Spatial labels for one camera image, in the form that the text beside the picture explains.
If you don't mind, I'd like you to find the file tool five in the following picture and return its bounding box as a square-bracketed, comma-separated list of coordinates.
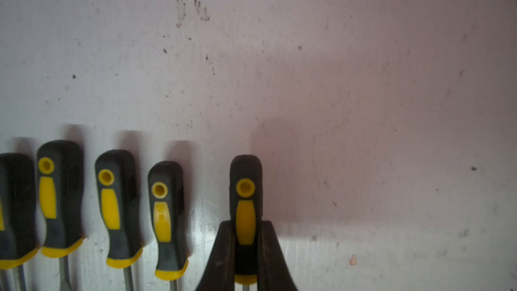
[148, 161, 188, 290]

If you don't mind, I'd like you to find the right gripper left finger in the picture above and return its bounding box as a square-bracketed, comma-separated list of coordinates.
[196, 221, 236, 291]

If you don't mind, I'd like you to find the file tool four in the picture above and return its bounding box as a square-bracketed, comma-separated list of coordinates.
[94, 150, 143, 290]

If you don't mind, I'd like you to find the file tool six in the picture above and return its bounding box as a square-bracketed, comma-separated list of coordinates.
[229, 155, 263, 290]

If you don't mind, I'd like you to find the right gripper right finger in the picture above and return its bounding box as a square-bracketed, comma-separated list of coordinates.
[257, 221, 298, 291]

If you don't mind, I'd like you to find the file tool three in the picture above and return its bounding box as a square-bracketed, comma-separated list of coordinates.
[36, 140, 84, 290]

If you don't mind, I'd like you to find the file tool two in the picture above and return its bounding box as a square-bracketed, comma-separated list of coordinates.
[1, 153, 39, 290]

